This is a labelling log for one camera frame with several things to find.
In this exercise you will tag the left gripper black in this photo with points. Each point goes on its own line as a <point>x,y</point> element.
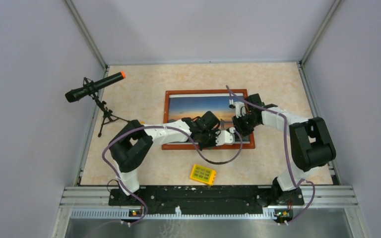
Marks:
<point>202,146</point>

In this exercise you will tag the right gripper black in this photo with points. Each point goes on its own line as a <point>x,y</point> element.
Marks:
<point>238,128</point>

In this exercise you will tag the red wooden picture frame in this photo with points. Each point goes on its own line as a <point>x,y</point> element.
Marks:
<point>248,141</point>

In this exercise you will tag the sunset photo print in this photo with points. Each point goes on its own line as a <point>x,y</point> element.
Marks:
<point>196,105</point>

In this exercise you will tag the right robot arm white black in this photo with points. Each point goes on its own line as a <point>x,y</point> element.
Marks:
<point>307,142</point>

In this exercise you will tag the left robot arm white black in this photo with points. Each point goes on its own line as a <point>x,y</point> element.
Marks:
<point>130,146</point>

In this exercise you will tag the black mini tripod stand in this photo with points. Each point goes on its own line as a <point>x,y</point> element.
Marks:
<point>108,116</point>

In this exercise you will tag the black microphone orange tip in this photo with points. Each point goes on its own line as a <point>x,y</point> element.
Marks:
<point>75,95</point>

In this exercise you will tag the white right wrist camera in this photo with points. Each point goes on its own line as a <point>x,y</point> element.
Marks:
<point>240,109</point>

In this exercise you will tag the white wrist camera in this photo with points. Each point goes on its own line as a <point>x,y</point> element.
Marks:
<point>240,109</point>
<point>225,137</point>

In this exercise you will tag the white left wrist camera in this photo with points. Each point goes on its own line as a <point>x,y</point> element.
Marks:
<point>225,137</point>

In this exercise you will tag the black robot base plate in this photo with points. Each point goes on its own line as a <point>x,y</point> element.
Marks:
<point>209,200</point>

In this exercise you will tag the aluminium rail frame front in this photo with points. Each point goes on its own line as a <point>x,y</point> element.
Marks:
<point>329,211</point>

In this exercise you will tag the white slotted cable duct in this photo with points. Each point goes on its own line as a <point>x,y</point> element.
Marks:
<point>126,214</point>

